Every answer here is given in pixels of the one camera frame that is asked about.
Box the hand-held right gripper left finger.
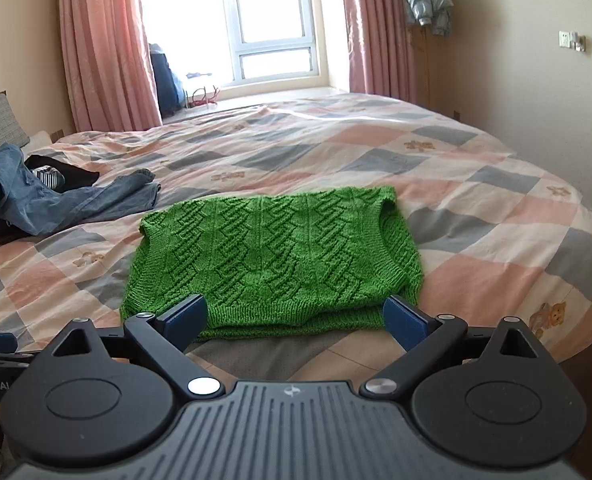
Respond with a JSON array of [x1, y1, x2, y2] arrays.
[[38, 293, 225, 401]]

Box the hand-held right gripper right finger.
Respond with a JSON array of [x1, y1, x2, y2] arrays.
[[359, 294, 545, 401]]

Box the green knitted sweater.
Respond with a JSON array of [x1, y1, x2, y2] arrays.
[[120, 185, 424, 344]]

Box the blue denim jeans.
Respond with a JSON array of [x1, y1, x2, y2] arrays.
[[0, 142, 162, 237]]

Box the pink grey checkered blanket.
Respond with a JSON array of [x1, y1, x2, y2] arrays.
[[0, 91, 592, 412]]

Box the dark striped garment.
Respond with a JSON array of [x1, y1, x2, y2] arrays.
[[33, 165, 66, 190]]

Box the black garment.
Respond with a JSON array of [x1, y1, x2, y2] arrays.
[[0, 153, 101, 253]]

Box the cream padded bed headboard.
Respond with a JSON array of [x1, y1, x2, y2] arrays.
[[25, 129, 68, 153]]

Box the dark blue bag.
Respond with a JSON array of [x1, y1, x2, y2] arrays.
[[148, 42, 188, 116]]

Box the wooden coat stand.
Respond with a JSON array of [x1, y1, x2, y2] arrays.
[[408, 20, 435, 109]]

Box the pink curtain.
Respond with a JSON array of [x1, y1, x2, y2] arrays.
[[57, 0, 163, 134], [338, 0, 420, 104]]

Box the white framed window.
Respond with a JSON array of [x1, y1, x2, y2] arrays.
[[133, 0, 328, 89]]

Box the white wall socket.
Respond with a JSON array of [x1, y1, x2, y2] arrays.
[[558, 29, 587, 53]]

